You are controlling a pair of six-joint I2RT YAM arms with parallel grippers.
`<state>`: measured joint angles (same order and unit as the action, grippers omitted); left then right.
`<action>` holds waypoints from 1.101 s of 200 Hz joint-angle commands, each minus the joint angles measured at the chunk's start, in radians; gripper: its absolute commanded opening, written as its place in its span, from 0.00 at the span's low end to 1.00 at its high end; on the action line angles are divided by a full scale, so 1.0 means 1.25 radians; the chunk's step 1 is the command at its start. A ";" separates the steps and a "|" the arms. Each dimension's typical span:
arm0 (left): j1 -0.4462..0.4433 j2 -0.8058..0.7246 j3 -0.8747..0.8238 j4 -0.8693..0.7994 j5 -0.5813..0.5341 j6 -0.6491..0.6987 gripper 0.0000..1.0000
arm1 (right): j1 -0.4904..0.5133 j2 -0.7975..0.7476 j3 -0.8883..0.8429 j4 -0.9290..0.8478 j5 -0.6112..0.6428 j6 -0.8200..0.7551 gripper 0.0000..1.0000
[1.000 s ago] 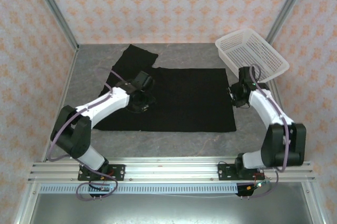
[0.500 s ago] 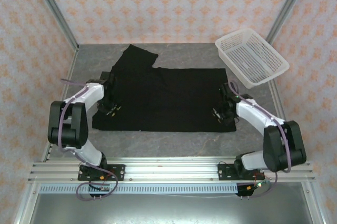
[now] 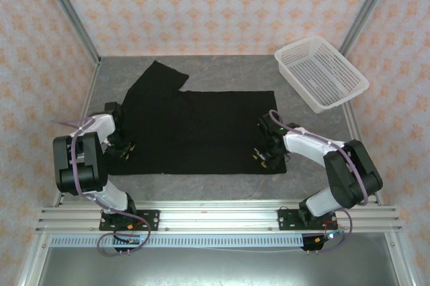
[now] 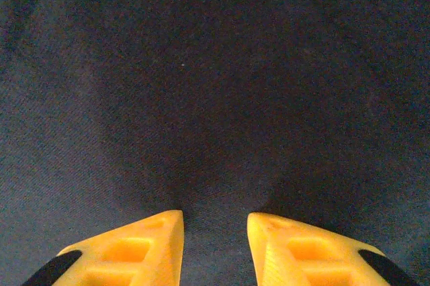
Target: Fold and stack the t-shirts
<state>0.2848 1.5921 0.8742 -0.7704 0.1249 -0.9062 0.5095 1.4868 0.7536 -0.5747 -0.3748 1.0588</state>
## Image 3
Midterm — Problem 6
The small control circuit board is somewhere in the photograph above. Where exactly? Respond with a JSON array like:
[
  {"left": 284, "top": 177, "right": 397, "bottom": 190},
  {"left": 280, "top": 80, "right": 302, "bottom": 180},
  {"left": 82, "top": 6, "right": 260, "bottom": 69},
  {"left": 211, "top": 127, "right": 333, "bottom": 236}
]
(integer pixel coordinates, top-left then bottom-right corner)
[
  {"left": 314, "top": 230, "right": 347, "bottom": 244},
  {"left": 116, "top": 234, "right": 146, "bottom": 245}
]

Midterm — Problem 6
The aluminium base rail beam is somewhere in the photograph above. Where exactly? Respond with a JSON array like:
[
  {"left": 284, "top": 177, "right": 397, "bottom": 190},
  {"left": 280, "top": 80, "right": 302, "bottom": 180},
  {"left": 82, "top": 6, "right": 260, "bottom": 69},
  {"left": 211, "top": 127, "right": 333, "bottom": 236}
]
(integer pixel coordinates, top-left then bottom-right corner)
[{"left": 36, "top": 200, "right": 404, "bottom": 233}]

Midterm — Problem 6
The aluminium corner frame post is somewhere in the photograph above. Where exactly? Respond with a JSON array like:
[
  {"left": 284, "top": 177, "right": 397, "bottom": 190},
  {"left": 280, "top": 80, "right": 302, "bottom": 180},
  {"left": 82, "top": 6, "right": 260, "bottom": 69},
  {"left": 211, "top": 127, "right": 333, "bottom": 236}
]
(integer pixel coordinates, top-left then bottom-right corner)
[
  {"left": 335, "top": 0, "right": 400, "bottom": 62},
  {"left": 35, "top": 0, "right": 101, "bottom": 65}
]

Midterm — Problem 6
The grey slotted cable duct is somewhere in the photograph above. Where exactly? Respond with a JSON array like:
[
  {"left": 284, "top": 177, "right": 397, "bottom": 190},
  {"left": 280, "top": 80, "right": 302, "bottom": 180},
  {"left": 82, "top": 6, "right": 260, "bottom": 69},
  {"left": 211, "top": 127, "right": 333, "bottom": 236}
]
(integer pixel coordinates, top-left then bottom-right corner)
[{"left": 50, "top": 234, "right": 305, "bottom": 249}]

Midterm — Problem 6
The black t-shirt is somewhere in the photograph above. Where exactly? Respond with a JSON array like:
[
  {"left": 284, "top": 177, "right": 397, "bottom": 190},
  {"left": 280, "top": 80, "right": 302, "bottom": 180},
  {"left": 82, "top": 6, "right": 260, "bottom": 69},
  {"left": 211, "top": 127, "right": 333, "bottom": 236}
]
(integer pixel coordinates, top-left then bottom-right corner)
[{"left": 106, "top": 60, "right": 288, "bottom": 176}]

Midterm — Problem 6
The grey metal lower panel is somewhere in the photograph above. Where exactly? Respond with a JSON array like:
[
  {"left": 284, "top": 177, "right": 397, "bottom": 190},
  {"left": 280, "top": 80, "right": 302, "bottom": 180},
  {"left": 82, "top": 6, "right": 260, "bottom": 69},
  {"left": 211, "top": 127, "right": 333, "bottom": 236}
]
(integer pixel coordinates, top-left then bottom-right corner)
[{"left": 33, "top": 247, "right": 404, "bottom": 286}]

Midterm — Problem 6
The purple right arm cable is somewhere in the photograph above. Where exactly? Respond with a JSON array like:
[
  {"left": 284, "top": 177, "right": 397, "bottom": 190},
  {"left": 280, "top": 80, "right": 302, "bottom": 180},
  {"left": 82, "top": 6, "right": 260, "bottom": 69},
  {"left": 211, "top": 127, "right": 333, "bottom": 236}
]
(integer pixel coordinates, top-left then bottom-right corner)
[{"left": 269, "top": 109, "right": 369, "bottom": 254}]

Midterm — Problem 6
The white perforated plastic basket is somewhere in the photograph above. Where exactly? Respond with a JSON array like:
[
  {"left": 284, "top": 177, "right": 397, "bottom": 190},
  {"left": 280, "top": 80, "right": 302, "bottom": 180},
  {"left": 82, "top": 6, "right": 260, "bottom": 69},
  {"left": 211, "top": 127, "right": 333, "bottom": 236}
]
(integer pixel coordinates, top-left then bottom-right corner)
[{"left": 274, "top": 36, "right": 370, "bottom": 115}]

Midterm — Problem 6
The aluminium lower frame strut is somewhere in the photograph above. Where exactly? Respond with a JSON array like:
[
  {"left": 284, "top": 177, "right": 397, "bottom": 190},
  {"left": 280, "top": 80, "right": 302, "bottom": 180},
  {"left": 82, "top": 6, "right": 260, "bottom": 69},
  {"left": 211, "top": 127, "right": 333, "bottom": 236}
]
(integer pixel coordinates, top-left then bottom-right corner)
[
  {"left": 384, "top": 231, "right": 417, "bottom": 286},
  {"left": 16, "top": 232, "right": 51, "bottom": 286}
]

